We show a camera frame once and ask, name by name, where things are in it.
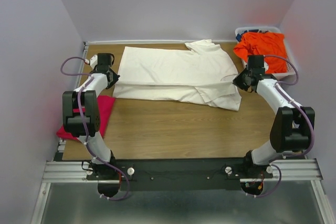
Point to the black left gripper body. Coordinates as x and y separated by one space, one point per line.
115 78

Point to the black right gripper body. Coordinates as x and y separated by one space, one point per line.
241 78

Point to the white t shirt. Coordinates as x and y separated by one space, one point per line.
201 74

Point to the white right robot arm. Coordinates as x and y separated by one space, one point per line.
292 133

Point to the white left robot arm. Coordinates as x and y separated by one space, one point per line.
80 111

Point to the orange t shirt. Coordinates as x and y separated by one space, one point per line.
263 44

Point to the folded magenta t shirt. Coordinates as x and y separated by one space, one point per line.
105 106

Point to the blue garment in basket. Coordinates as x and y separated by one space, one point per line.
240 34

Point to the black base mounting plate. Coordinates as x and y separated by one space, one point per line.
131 175

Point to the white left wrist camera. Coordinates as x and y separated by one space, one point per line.
92 62

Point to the aluminium frame rail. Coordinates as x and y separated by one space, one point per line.
293 195

